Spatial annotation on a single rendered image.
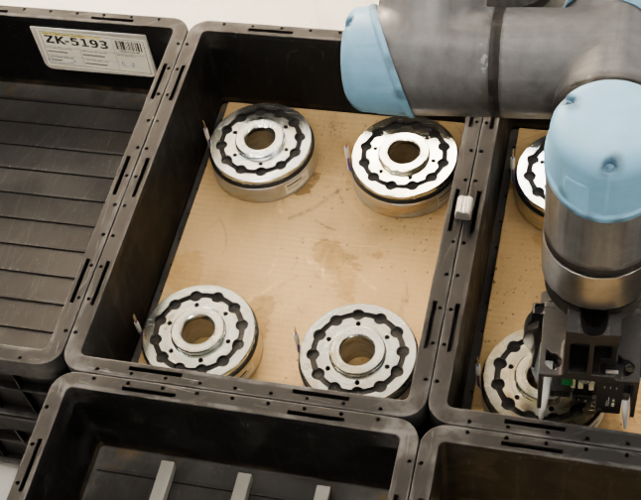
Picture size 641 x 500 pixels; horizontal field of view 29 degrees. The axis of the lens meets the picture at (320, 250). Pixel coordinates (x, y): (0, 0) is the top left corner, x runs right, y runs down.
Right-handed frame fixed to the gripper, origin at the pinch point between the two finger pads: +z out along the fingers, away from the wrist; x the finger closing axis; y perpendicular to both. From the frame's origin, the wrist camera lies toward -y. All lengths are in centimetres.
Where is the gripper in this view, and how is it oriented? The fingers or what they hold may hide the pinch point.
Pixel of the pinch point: (583, 385)
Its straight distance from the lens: 105.7
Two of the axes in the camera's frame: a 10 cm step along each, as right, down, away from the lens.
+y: -1.7, 8.1, -5.6
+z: 1.2, 5.8, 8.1
